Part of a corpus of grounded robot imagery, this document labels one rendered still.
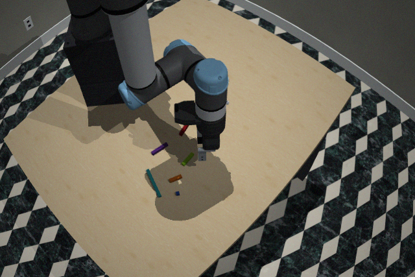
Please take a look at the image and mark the lime green rod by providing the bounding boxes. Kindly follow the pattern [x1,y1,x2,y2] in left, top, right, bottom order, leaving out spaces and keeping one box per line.
[182,152,194,166]

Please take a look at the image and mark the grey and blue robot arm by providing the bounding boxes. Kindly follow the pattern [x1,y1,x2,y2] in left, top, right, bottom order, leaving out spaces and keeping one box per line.
[66,0,229,112]

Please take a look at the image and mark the dark red rod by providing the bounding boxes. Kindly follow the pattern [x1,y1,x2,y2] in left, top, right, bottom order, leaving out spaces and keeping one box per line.
[179,125,189,136]

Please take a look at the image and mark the orange rod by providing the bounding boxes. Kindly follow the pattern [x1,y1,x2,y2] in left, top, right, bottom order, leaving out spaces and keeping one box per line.
[169,175,182,183]

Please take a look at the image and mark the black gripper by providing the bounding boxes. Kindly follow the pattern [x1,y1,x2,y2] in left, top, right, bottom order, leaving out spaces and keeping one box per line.
[174,101,229,161]

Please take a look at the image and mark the purple rod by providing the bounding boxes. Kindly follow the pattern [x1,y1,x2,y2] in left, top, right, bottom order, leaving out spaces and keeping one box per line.
[151,142,168,155]

